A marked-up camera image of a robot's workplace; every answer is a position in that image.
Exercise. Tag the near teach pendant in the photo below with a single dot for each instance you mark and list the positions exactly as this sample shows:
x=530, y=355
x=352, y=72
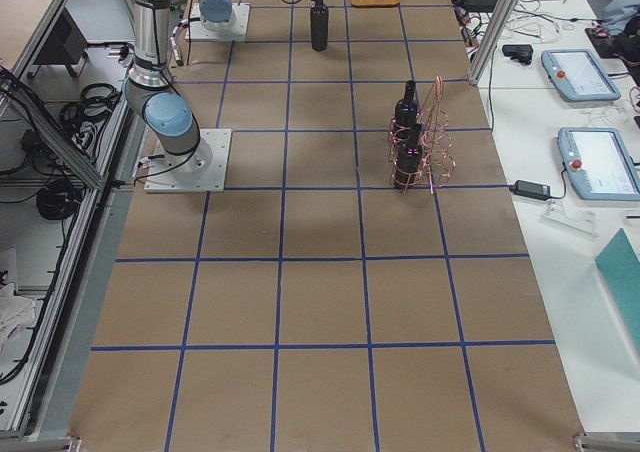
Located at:
x=598, y=165

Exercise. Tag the far teach pendant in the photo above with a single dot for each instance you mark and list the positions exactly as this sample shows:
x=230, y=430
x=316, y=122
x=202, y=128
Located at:
x=578, y=75

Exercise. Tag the clear acrylic stand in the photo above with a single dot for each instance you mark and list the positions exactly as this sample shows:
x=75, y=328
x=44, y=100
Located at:
x=581, y=221

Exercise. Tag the black power adapter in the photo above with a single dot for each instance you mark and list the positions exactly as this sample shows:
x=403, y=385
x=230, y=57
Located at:
x=533, y=190

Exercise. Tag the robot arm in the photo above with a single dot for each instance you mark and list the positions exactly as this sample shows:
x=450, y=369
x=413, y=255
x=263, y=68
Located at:
x=216, y=14
x=149, y=90

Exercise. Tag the black handheld device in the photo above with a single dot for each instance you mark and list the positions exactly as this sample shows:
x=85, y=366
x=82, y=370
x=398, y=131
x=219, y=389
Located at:
x=520, y=53

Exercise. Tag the dark wine bottle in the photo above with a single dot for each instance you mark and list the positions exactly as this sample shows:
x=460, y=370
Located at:
x=408, y=159
x=405, y=112
x=319, y=25

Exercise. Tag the teal folder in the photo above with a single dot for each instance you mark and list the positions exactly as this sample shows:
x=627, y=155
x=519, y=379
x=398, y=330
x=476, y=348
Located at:
x=618, y=263

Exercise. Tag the teach pendant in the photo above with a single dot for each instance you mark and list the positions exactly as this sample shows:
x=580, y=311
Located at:
x=598, y=165
x=578, y=75

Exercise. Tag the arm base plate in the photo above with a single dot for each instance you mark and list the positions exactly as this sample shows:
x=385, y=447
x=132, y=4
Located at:
x=205, y=170
x=237, y=32

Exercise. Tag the copper wire bottle basket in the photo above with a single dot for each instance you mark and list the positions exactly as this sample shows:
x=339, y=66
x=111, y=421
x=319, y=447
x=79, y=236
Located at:
x=437, y=162

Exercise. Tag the aluminium frame post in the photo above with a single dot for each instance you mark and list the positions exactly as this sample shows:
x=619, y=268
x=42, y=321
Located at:
x=485, y=51

